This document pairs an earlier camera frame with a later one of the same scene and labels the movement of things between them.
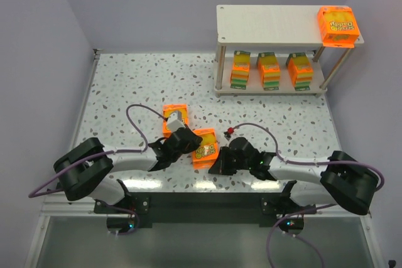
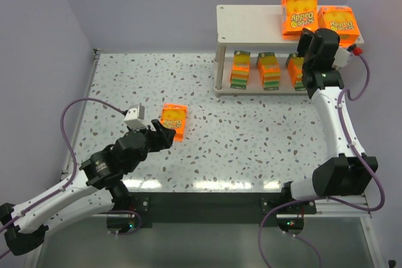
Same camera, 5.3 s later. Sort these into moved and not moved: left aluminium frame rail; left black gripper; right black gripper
Moved: right black gripper; left black gripper
Not moved: left aluminium frame rail
